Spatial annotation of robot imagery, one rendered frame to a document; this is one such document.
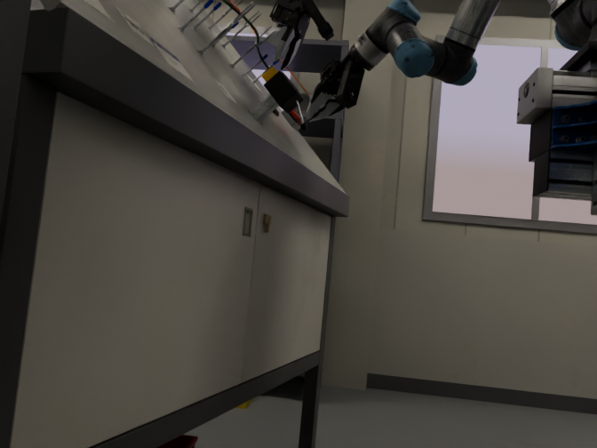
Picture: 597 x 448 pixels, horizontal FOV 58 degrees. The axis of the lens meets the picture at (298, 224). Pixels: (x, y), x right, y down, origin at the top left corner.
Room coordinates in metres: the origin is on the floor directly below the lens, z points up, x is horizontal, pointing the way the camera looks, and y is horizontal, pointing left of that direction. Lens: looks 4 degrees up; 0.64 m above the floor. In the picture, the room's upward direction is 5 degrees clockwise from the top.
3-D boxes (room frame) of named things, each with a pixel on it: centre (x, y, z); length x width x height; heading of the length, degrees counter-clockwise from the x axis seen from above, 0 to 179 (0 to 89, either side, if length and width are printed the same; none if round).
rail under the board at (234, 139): (1.06, 0.07, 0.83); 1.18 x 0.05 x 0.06; 161
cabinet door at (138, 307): (0.80, 0.18, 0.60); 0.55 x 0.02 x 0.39; 161
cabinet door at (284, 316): (1.32, 0.00, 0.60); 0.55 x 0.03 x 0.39; 161
